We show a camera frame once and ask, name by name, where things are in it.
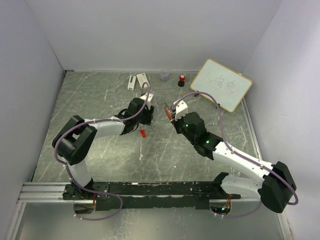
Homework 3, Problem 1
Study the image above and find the red handled metal key holder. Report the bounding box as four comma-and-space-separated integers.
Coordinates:
163, 102, 176, 123

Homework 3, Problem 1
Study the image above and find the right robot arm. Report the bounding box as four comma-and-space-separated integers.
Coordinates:
170, 112, 297, 214

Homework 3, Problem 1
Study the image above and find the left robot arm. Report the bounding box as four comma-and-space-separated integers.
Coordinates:
52, 93, 154, 200

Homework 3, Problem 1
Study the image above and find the red usb stick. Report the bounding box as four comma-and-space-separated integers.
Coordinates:
139, 127, 147, 138

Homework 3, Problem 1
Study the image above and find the white stapler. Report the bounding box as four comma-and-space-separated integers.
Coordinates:
127, 75, 137, 91

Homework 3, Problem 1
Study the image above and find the white green staple box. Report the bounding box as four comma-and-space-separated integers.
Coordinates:
136, 73, 150, 90

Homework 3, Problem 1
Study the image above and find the red black stamp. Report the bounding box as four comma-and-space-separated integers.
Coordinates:
178, 74, 186, 87

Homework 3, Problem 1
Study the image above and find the clear paperclip jar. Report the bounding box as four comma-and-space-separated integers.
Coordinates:
160, 69, 170, 82

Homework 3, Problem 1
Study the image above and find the yellow framed whiteboard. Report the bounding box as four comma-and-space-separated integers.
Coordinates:
190, 58, 253, 113

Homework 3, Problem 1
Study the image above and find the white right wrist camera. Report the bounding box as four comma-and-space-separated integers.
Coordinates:
174, 100, 188, 121

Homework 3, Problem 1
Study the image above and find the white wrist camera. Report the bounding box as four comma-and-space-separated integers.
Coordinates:
140, 93, 154, 107
174, 100, 188, 121

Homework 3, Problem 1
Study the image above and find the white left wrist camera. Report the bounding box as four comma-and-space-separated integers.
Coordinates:
140, 93, 154, 107

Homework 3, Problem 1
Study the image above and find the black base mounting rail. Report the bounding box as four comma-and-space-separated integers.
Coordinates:
62, 181, 241, 211

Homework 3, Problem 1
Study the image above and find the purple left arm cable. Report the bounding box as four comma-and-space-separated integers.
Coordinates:
53, 82, 151, 221

